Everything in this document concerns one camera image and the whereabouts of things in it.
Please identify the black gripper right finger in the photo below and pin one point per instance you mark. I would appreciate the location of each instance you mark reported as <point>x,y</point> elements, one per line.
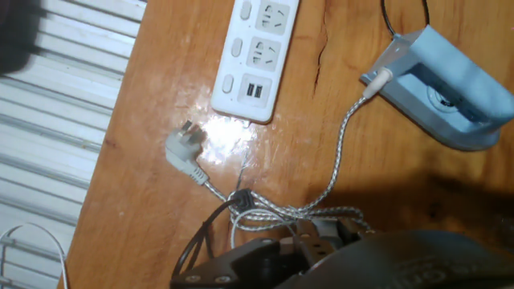
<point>401,261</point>

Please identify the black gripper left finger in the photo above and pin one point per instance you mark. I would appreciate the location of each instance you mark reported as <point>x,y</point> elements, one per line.
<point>257,261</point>

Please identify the white power strip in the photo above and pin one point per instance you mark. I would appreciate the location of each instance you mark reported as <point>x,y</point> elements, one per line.
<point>257,60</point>

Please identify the light blue travel iron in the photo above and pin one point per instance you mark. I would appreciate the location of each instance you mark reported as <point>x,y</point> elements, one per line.
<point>449,92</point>

